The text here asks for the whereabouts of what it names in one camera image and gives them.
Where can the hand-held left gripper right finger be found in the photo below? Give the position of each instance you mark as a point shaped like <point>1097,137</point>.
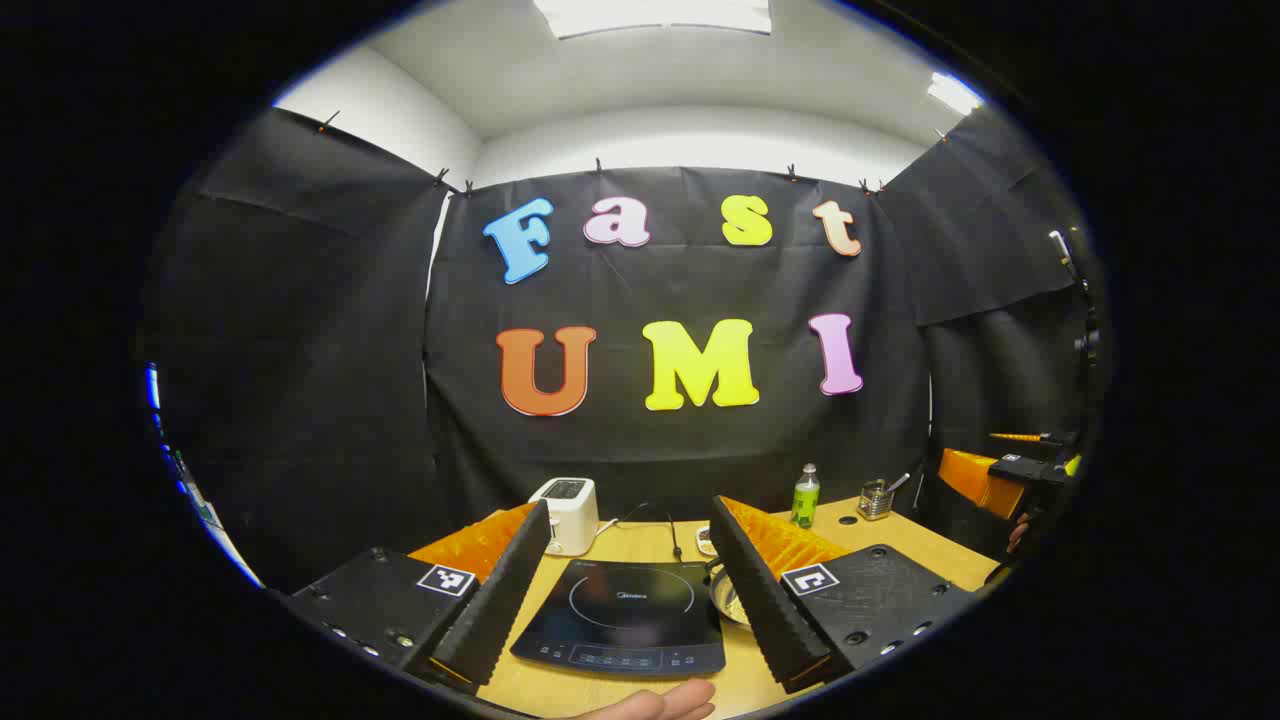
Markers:
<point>765,600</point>

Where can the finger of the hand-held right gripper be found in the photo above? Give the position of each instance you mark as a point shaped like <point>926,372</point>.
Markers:
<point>975,480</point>
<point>1020,438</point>

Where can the black backdrop cloth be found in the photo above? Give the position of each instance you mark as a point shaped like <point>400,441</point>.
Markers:
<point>330,380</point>

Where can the white divided bean dish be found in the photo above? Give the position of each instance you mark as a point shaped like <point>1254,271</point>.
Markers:
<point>706,541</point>

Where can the black induction cooktop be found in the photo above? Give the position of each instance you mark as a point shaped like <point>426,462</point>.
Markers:
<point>630,610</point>

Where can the stainless steel pot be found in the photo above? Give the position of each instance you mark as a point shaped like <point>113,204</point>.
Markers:
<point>728,600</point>

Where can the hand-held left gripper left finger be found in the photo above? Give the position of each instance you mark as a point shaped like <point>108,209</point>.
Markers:
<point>500,595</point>

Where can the small ceiling light panel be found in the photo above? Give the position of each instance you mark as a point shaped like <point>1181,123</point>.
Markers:
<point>953,93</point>

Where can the white toaster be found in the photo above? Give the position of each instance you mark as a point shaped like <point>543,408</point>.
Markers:
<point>568,515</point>

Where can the green drink bottle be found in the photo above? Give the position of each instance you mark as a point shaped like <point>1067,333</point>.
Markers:
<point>805,500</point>

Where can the large ceiling light panel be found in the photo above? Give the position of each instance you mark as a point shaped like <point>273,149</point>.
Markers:
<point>655,15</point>

